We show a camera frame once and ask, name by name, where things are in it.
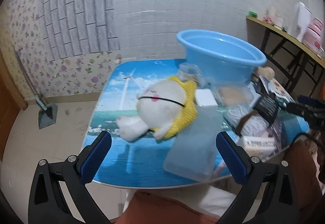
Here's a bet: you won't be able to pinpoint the white labelled box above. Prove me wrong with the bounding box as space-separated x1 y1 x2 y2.
240 135 276 153

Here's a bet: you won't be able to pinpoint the white electric kettle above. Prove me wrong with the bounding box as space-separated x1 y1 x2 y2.
294 2 312 43

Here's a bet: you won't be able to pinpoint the grey dustpan with handle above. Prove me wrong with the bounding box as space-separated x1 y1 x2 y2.
15 50 58 130

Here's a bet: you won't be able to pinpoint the pink water bottle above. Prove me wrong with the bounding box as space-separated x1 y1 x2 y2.
303 17 325 49

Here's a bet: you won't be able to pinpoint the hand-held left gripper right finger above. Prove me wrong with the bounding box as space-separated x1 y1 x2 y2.
215 131 300 224

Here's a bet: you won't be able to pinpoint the white plush toy yellow knit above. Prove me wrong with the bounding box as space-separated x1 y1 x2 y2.
116 75 198 142

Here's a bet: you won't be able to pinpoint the frosted translucent plastic box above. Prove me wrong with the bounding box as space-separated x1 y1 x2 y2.
163 106 224 181

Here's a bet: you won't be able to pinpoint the small beige plush toy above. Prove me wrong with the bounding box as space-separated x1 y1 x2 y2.
251 66 276 82

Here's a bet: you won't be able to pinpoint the black foil packet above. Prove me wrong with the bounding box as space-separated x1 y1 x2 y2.
252 93 280 123

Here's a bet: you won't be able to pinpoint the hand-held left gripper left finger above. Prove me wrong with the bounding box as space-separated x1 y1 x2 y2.
28 131 113 224

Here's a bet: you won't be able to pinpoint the grey patterned pouch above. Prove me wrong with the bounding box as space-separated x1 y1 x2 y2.
223 107 282 138

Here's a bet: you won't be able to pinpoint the blue plastic basin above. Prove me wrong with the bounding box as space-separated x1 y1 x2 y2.
176 29 267 87

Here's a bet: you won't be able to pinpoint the white charger cube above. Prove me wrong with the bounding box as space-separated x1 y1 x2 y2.
195 89 218 107

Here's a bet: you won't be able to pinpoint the clear case with beige puff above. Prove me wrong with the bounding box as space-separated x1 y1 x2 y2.
213 79 256 109

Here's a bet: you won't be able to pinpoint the white paper cup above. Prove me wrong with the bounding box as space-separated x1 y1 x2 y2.
274 15 285 29

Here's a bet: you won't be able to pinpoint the yellow side table black legs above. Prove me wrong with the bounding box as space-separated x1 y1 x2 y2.
246 15 325 95

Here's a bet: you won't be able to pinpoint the clear plastic bag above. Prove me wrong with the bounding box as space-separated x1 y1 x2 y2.
178 63 204 86

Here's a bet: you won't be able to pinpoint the white garment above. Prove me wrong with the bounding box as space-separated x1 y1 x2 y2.
124 185 239 217

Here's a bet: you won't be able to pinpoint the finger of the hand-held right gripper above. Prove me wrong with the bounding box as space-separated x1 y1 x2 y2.
298 95 325 108
286 102 315 119

